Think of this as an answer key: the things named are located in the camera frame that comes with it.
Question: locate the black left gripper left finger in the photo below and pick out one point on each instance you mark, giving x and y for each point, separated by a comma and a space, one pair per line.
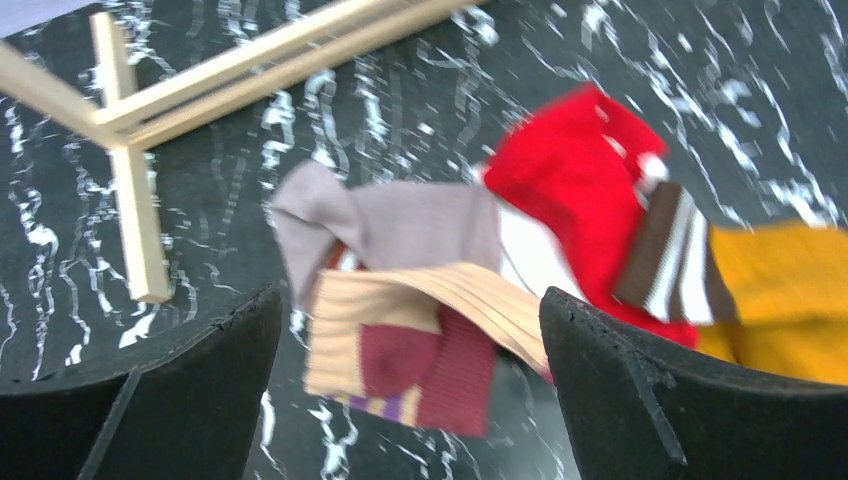
182, 404

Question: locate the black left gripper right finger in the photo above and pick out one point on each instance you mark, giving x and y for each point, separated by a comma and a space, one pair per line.
639, 406

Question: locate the white sock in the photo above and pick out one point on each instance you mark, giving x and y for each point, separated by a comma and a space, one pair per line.
531, 255

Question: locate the mustard yellow sock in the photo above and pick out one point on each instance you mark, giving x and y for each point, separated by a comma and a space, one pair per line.
772, 298

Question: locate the beige purple striped sock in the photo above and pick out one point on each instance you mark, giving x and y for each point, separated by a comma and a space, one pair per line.
419, 346

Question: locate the grey sock brown stripes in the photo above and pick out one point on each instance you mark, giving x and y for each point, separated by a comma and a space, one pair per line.
393, 225

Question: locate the red bear sock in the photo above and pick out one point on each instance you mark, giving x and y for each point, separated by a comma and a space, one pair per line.
574, 166

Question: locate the wooden hanging rack frame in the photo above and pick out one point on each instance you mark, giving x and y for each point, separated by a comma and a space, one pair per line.
130, 120

